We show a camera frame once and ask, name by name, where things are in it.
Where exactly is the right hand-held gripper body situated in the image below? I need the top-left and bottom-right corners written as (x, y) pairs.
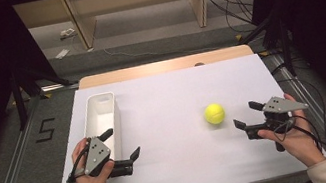
top-left (239, 90), bottom-right (314, 142)

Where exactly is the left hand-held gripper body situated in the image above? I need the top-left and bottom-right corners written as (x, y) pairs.
top-left (78, 129), bottom-right (138, 183)

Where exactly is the white plastic bin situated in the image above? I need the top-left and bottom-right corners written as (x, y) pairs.
top-left (77, 90), bottom-right (129, 166)

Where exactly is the yellow tennis ball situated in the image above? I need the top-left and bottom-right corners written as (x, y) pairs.
top-left (202, 101), bottom-right (228, 128)

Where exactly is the person's right hand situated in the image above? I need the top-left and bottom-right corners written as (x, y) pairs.
top-left (251, 88), bottom-right (326, 176)

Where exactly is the white foam board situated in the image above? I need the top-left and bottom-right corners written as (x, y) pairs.
top-left (33, 44), bottom-right (326, 183)

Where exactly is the black stand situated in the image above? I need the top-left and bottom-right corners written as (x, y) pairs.
top-left (6, 59), bottom-right (79, 131)
top-left (234, 12), bottom-right (298, 86)

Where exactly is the flat white paper scrap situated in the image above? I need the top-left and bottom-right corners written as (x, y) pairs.
top-left (53, 47), bottom-right (72, 61)

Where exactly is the crumpled white paper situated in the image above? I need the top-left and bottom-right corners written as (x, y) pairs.
top-left (58, 27), bottom-right (78, 42)

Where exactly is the light wooden desk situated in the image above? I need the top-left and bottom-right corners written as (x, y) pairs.
top-left (12, 0), bottom-right (271, 61)

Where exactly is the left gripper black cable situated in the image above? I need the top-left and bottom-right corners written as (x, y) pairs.
top-left (56, 144), bottom-right (99, 183)

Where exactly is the black floor cable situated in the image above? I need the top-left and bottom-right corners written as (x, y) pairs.
top-left (269, 57), bottom-right (326, 152)

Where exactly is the white floor cable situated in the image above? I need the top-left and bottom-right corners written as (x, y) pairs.
top-left (102, 29), bottom-right (222, 70)

